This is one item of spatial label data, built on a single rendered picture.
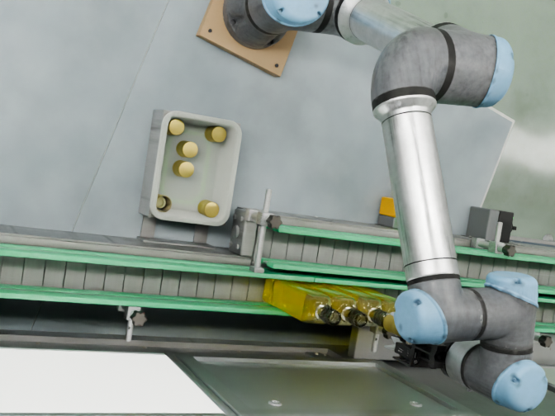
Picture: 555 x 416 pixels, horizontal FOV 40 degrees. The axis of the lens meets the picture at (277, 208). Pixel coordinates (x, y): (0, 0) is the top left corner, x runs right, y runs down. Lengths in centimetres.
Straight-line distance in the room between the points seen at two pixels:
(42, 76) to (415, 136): 80
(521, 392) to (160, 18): 103
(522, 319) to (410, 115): 33
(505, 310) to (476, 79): 36
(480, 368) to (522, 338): 8
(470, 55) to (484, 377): 48
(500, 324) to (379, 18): 62
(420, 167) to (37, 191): 82
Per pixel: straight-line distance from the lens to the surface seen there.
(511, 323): 114
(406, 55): 116
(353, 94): 184
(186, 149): 160
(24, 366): 132
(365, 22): 148
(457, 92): 122
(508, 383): 115
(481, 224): 201
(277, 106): 175
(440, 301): 106
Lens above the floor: 233
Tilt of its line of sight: 64 degrees down
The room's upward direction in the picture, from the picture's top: 105 degrees clockwise
